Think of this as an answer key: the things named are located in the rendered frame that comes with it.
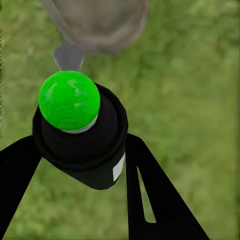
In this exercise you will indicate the tree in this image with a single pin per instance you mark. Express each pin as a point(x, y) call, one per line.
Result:
point(99, 26)

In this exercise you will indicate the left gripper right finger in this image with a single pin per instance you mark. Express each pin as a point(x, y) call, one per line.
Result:
point(174, 220)

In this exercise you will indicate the pesticide atomizer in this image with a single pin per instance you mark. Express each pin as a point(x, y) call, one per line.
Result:
point(80, 127)

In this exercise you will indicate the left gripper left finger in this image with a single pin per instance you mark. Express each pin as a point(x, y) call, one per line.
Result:
point(18, 163)

